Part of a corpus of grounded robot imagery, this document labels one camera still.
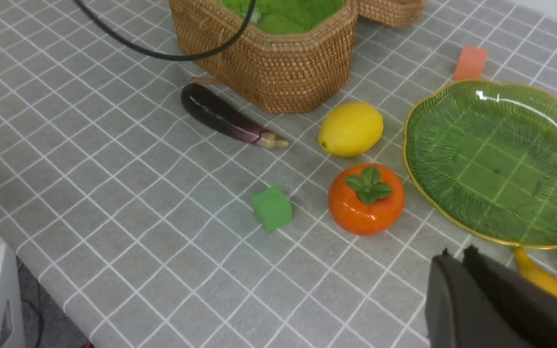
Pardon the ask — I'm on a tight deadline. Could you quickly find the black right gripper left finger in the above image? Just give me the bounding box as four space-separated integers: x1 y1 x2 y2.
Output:
425 249 520 348

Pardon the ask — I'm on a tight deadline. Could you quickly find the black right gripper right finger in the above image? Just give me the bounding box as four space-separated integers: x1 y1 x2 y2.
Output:
462 245 557 348

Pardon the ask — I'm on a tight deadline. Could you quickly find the yellow toy banana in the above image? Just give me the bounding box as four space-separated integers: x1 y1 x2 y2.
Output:
513 246 557 297

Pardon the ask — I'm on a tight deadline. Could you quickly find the orange toy persimmon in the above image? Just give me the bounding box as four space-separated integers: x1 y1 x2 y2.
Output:
328 163 406 236

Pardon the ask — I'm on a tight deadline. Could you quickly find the yellow toy lemon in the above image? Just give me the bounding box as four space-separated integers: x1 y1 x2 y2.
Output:
318 101 384 157

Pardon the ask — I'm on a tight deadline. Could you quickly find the purple toy eggplant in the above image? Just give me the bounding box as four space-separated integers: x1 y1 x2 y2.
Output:
180 82 291 149

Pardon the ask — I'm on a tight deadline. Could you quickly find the green leaf-shaped glass plate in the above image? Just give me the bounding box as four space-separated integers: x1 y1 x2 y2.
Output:
403 80 557 249

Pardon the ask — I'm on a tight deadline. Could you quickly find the green foam cube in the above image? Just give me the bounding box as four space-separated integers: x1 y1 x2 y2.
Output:
251 187 293 233

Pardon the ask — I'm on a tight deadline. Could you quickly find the orange foam cube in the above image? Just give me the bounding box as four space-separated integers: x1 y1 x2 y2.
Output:
453 45 488 81

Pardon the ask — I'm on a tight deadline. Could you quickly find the woven wicker basket green lining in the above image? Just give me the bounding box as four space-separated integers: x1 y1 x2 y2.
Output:
169 0 358 113

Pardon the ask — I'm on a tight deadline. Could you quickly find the woven wicker basket lid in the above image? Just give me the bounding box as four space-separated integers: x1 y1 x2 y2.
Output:
356 0 426 27

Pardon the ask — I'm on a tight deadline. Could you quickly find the grey checked tablecloth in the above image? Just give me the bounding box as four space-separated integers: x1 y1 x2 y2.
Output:
0 0 557 348

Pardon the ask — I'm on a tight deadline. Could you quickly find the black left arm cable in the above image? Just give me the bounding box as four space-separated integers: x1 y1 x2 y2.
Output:
73 0 257 61

